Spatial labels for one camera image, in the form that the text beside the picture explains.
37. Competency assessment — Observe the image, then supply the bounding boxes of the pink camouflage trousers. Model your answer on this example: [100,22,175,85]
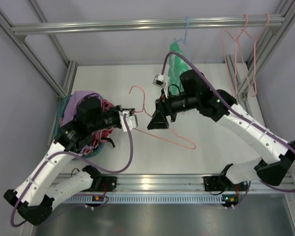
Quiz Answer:
[83,98,118,155]

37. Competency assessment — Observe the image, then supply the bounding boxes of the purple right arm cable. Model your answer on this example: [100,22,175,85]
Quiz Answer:
[161,52,295,192]

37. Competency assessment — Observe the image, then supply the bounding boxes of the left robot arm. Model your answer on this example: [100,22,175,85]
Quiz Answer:
[3,95,138,228]

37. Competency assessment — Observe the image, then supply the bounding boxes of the aluminium front rail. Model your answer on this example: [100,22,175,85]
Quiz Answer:
[51,173,295,195]

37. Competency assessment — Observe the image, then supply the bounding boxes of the aluminium frame post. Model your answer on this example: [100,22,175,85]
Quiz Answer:
[0,8,78,98]
[225,0,295,140]

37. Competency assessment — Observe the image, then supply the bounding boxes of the right aluminium frame post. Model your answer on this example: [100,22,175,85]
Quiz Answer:
[225,0,295,140]

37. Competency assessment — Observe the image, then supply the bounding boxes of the blue wire hanger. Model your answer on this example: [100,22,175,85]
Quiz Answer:
[174,16,191,61]

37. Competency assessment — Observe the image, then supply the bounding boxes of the aluminium hanging rail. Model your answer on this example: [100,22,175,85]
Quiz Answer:
[10,14,285,35]

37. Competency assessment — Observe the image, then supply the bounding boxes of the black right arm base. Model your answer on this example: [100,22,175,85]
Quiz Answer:
[203,164,235,192]

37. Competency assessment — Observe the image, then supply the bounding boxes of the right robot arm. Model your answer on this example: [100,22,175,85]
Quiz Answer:
[147,69,295,188]

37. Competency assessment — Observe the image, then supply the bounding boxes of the purple trousers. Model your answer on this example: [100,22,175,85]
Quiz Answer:
[61,90,103,127]

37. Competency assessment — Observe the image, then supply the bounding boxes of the green tie-dye trousers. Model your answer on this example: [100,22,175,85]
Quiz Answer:
[168,55,189,95]

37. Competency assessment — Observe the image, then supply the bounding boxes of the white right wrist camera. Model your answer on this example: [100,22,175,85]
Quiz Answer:
[152,74,170,98]

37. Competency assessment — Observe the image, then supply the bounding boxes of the perforated grey cable tray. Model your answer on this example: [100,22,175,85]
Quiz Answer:
[63,193,239,204]

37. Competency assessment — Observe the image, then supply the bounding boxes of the teal plastic laundry basket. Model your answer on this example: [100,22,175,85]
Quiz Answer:
[51,95,105,158]

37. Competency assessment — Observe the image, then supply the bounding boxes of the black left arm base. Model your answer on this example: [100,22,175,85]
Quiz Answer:
[82,165,117,192]

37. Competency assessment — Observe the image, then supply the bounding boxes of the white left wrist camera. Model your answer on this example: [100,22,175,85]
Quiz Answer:
[120,114,138,132]

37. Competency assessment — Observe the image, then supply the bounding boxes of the pink wire hanger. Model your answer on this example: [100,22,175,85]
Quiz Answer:
[129,85,197,150]

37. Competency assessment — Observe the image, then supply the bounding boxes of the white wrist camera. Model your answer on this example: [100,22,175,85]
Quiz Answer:
[152,74,170,98]
[120,114,138,132]

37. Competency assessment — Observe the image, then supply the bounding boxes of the left aluminium frame post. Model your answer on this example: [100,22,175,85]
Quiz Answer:
[0,8,78,98]

